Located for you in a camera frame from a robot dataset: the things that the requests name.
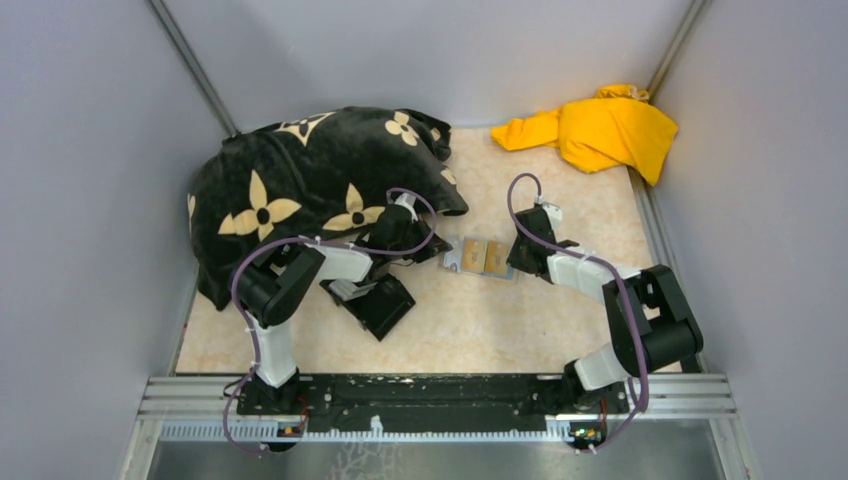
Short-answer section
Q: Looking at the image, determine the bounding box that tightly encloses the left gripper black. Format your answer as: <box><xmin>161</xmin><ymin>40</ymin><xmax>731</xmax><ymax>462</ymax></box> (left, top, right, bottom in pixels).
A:
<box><xmin>389</xmin><ymin>214</ymin><xmax>453</xmax><ymax>264</ymax></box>

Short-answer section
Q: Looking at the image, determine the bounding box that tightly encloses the beige card holder wallet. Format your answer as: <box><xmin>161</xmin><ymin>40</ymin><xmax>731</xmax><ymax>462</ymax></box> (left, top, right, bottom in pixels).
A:
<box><xmin>441</xmin><ymin>236</ymin><xmax>518</xmax><ymax>282</ymax></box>

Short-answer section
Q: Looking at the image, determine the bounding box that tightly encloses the gold VIP credit card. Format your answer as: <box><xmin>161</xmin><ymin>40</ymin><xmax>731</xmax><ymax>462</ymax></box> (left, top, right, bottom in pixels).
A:
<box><xmin>461</xmin><ymin>238</ymin><xmax>487</xmax><ymax>273</ymax></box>

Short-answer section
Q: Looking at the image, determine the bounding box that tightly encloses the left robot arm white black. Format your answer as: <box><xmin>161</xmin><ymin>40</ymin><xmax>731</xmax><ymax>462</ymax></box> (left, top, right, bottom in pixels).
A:
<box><xmin>231</xmin><ymin>198</ymin><xmax>452</xmax><ymax>414</ymax></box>

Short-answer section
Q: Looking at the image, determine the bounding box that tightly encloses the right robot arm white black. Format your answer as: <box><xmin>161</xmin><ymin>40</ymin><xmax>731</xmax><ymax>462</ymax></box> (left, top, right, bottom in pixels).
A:
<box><xmin>507</xmin><ymin>203</ymin><xmax>704</xmax><ymax>412</ymax></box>

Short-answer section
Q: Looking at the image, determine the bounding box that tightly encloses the black card tray box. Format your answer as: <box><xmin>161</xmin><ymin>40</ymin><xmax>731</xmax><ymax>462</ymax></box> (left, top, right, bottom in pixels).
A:
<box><xmin>320</xmin><ymin>274</ymin><xmax>416</xmax><ymax>341</ymax></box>

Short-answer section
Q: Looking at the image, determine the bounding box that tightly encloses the black floral plush pillow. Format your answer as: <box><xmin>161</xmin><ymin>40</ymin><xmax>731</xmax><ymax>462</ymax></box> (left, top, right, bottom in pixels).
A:
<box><xmin>186</xmin><ymin>106</ymin><xmax>469</xmax><ymax>310</ymax></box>

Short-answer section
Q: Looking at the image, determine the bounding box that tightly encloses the yellow cloth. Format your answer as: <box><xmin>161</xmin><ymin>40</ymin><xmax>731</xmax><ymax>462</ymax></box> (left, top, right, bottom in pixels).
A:
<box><xmin>490</xmin><ymin>84</ymin><xmax>679</xmax><ymax>186</ymax></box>

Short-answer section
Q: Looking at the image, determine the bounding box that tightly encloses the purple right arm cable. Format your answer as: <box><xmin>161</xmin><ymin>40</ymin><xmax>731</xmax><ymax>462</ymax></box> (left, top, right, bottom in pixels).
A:
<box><xmin>506</xmin><ymin>173</ymin><xmax>652</xmax><ymax>455</ymax></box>

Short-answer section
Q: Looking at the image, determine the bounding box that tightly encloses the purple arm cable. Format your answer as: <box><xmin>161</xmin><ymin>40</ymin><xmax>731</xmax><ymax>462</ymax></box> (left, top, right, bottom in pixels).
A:
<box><xmin>506</xmin><ymin>173</ymin><xmax>652</xmax><ymax>455</ymax></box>
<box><xmin>221</xmin><ymin>187</ymin><xmax>439</xmax><ymax>458</ymax></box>

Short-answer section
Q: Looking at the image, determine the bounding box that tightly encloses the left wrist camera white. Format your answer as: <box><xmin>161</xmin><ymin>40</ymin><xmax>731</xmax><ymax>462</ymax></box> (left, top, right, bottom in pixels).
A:
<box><xmin>393</xmin><ymin>193</ymin><xmax>418</xmax><ymax>222</ymax></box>

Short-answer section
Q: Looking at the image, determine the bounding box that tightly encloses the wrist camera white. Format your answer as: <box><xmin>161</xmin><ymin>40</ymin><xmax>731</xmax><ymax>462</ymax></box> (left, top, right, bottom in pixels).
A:
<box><xmin>393</xmin><ymin>193</ymin><xmax>418</xmax><ymax>222</ymax></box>
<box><xmin>541</xmin><ymin>202</ymin><xmax>563</xmax><ymax>230</ymax></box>

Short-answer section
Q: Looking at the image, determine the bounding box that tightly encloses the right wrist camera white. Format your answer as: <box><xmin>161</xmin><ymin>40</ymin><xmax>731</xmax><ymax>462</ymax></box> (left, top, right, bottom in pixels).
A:
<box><xmin>541</xmin><ymin>202</ymin><xmax>563</xmax><ymax>230</ymax></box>

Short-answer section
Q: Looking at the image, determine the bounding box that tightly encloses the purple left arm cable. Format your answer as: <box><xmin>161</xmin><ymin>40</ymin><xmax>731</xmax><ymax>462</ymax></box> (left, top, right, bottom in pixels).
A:
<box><xmin>221</xmin><ymin>187</ymin><xmax>439</xmax><ymax>458</ymax></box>

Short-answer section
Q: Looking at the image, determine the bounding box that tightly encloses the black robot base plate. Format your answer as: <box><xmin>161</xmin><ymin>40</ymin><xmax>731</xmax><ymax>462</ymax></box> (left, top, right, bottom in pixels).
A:
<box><xmin>231</xmin><ymin>373</ymin><xmax>631</xmax><ymax>447</ymax></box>

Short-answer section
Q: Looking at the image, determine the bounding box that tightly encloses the white toothed cable strip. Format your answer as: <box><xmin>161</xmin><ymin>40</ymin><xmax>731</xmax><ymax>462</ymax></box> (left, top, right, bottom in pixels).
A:
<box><xmin>159</xmin><ymin>417</ymin><xmax>574</xmax><ymax>444</ymax></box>

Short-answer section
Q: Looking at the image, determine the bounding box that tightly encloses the aluminium front rail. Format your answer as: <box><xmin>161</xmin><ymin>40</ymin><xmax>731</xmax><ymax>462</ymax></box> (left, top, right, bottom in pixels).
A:
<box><xmin>135</xmin><ymin>372</ymin><xmax>738</xmax><ymax>420</ymax></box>

